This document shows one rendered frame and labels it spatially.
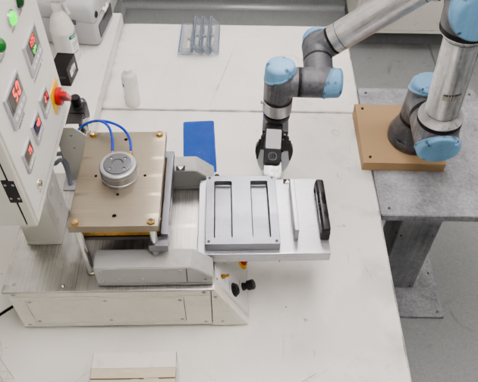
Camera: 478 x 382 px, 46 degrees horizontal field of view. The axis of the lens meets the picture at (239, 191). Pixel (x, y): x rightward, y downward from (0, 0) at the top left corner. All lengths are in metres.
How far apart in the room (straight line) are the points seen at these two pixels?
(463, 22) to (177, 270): 0.79
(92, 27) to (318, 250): 1.21
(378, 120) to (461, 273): 0.94
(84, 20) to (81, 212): 1.05
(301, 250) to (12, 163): 0.63
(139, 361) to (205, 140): 0.78
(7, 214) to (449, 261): 1.91
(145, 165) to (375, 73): 2.30
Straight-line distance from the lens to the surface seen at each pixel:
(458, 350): 2.37
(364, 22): 1.47
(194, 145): 1.79
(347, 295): 1.49
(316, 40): 1.51
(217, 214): 1.31
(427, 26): 3.57
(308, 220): 1.32
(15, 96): 1.02
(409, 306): 2.39
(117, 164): 1.21
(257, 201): 1.34
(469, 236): 2.69
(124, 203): 1.18
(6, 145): 0.99
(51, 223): 1.32
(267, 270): 1.50
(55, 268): 1.34
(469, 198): 1.78
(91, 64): 2.08
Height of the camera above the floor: 2.01
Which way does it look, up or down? 50 degrees down
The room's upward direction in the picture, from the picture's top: 1 degrees clockwise
